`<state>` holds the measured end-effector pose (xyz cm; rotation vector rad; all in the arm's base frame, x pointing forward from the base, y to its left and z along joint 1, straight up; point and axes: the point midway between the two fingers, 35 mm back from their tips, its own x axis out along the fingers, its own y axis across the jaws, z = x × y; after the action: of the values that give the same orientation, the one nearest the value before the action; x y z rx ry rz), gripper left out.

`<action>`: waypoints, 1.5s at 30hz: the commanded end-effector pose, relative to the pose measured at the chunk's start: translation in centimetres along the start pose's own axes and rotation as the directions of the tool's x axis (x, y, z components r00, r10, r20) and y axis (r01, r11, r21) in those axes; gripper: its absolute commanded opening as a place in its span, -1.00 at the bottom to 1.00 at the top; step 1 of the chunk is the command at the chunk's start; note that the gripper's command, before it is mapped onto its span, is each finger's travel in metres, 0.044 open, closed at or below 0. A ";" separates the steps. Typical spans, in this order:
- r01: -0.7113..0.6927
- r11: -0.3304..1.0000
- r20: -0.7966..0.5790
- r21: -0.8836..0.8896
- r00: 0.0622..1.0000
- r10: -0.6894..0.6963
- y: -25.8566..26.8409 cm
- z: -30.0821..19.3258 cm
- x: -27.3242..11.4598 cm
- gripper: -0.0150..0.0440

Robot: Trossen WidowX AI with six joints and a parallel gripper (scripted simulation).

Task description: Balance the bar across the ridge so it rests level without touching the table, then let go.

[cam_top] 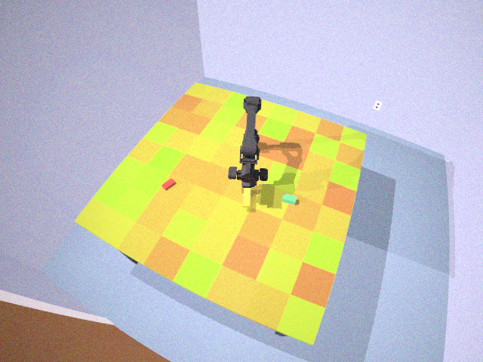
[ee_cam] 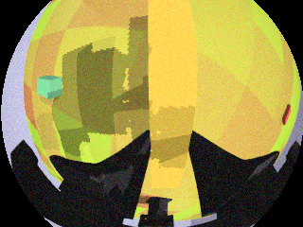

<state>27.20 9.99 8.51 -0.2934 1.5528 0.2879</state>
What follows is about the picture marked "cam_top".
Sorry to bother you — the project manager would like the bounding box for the yellow bar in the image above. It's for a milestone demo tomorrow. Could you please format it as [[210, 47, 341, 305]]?
[[243, 188, 251, 208]]

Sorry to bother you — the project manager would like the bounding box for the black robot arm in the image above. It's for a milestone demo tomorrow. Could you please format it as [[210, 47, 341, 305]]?
[[239, 97, 261, 188]]

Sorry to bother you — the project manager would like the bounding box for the small green cube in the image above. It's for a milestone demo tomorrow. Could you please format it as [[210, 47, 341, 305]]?
[[281, 193, 297, 205]]

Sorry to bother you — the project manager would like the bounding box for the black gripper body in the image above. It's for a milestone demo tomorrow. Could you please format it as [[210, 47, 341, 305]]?
[[228, 167, 268, 181]]

